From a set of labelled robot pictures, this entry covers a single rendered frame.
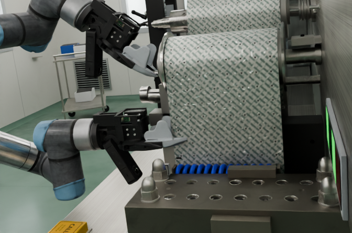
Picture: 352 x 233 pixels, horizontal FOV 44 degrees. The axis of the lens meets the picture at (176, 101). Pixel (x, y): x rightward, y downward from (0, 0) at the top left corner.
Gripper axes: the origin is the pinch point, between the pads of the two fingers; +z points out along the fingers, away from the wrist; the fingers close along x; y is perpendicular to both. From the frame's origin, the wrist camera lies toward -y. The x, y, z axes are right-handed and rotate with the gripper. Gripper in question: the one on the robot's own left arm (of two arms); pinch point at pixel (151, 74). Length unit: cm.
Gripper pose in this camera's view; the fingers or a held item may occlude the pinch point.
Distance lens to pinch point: 100.1
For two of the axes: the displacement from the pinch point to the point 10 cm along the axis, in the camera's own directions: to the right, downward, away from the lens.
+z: 8.0, 5.9, -0.8
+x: 2.6, -2.3, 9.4
